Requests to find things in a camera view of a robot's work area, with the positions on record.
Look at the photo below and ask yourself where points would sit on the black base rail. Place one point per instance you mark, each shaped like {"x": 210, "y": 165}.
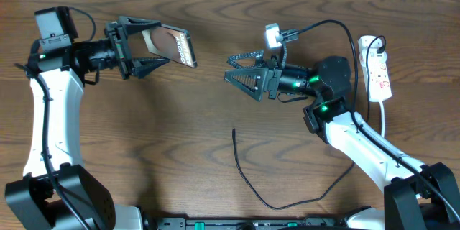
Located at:
{"x": 173, "y": 223}

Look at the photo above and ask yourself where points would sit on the white power strip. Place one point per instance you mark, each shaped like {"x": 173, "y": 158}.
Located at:
{"x": 374, "y": 66}

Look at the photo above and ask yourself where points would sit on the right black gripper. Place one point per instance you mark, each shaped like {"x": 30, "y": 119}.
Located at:
{"x": 267, "y": 77}

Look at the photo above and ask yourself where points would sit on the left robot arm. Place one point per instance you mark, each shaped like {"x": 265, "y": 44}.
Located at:
{"x": 56, "y": 191}

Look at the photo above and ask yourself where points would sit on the Galaxy S25 Ultra smartphone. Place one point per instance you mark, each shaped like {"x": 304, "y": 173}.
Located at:
{"x": 171, "y": 43}

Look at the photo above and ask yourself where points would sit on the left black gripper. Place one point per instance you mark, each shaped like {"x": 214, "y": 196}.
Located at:
{"x": 119, "y": 40}

